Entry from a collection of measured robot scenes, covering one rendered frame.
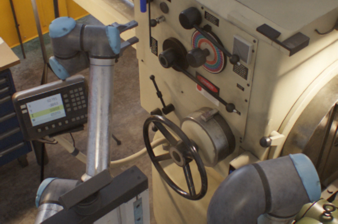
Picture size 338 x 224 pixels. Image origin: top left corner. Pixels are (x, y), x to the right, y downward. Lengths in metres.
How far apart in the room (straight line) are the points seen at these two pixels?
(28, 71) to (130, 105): 0.99
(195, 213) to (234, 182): 1.65
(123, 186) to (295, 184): 0.44
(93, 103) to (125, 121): 2.24
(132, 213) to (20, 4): 3.24
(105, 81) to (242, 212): 0.77
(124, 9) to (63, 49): 1.23
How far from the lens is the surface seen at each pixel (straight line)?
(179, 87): 2.18
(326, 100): 1.99
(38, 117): 2.41
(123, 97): 4.19
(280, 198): 1.18
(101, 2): 3.07
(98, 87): 1.75
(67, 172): 3.72
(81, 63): 1.84
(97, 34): 1.73
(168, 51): 2.04
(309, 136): 1.98
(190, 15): 1.83
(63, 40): 1.76
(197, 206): 2.77
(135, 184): 1.36
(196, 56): 1.84
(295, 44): 1.64
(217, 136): 2.00
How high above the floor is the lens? 2.86
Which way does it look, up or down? 43 degrees down
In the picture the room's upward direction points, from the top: straight up
